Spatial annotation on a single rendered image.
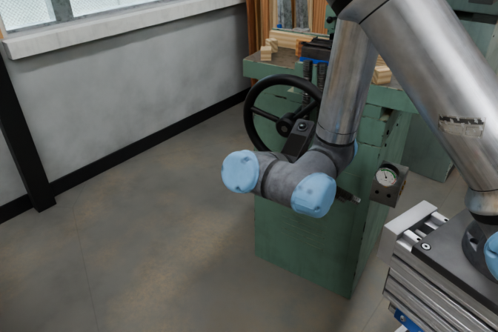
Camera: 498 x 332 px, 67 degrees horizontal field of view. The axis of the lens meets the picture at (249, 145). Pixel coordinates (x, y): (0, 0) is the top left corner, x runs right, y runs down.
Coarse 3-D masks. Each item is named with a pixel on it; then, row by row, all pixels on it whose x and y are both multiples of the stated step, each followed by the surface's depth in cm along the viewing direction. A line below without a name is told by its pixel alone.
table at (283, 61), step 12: (288, 48) 130; (252, 60) 120; (276, 60) 120; (288, 60) 120; (252, 72) 122; (264, 72) 120; (276, 72) 117; (288, 72) 115; (372, 84) 103; (384, 84) 102; (396, 84) 102; (288, 96) 107; (300, 96) 105; (372, 96) 104; (384, 96) 102; (396, 96) 100; (396, 108) 102; (408, 108) 100
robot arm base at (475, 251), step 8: (472, 224) 63; (472, 232) 62; (480, 232) 60; (464, 240) 63; (472, 240) 62; (480, 240) 59; (464, 248) 62; (472, 248) 60; (480, 248) 59; (472, 256) 60; (480, 256) 58; (472, 264) 60; (480, 264) 58; (480, 272) 59; (488, 272) 57; (496, 280) 57
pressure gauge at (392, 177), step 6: (378, 168) 108; (384, 168) 105; (390, 168) 105; (396, 168) 106; (378, 174) 107; (384, 174) 106; (390, 174) 105; (396, 174) 105; (378, 180) 108; (384, 180) 107; (390, 180) 106; (396, 180) 105; (384, 186) 110; (390, 186) 107
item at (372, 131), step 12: (264, 96) 124; (276, 96) 121; (264, 108) 126; (276, 108) 124; (288, 108) 121; (312, 120) 118; (360, 120) 109; (372, 120) 107; (384, 120) 106; (396, 120) 123; (360, 132) 111; (372, 132) 109; (384, 132) 107; (372, 144) 111
